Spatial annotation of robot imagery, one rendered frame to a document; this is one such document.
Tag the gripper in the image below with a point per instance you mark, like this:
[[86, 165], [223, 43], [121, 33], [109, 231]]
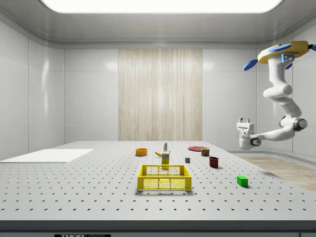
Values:
[[245, 128]]

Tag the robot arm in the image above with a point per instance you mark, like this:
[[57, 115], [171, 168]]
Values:
[[277, 74]]

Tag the dark red mug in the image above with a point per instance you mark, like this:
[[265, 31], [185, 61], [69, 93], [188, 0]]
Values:
[[213, 162]]

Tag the flat-sided can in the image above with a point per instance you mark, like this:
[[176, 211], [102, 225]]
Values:
[[205, 152]]

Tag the green block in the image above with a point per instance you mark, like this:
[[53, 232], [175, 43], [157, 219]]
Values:
[[242, 181]]

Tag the red plate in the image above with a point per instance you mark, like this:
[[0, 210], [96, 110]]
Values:
[[195, 148]]

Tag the small white bottle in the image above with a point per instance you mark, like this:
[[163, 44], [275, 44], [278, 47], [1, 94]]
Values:
[[165, 146]]

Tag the yellow carton box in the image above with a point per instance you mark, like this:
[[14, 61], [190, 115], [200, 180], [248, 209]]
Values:
[[165, 159]]

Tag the banana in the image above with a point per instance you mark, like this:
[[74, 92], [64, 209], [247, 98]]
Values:
[[158, 154]]

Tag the yellow basket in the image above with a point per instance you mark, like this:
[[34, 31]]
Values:
[[164, 184]]

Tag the yellow bowl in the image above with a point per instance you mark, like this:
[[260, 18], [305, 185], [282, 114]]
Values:
[[141, 152]]

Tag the white board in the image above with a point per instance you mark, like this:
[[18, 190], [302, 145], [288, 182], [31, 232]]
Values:
[[47, 155]]

